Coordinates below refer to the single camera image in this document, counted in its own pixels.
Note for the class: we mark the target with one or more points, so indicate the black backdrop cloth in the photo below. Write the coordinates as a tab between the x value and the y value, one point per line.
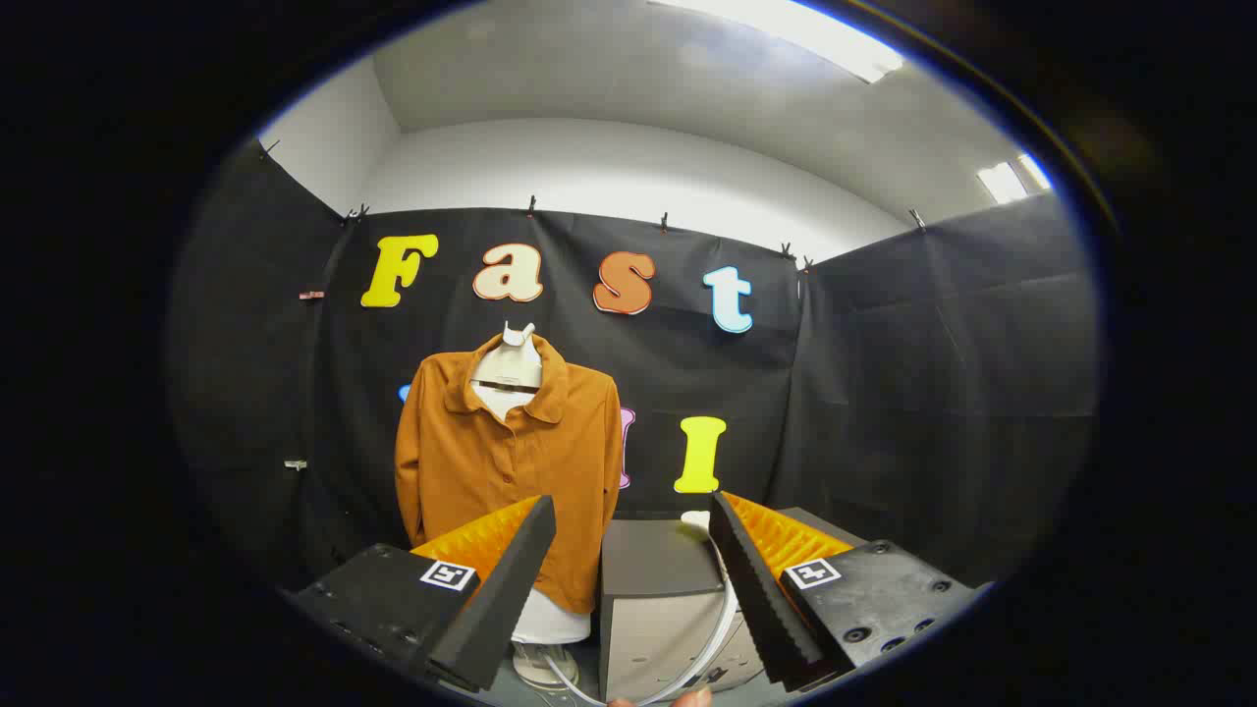
884	393

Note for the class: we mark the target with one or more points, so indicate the grey cabinet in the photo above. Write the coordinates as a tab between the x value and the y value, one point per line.
653	560

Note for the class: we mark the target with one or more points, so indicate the orange-brown button shirt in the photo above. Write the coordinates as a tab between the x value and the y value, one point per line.
471	462

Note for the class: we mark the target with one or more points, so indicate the long ceiling light panel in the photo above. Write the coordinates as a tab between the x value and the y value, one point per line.
786	34

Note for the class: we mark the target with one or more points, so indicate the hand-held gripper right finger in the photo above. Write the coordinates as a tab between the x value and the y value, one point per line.
756	589

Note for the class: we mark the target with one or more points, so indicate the white stand base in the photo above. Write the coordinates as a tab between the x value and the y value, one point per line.
540	666

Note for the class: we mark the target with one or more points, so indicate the white mannequin hanger form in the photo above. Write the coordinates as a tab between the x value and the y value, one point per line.
511	368

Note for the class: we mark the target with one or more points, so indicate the row of black cloth clips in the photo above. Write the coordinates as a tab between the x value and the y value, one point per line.
531	206

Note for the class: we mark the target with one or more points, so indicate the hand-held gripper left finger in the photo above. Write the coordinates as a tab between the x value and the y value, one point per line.
501	589

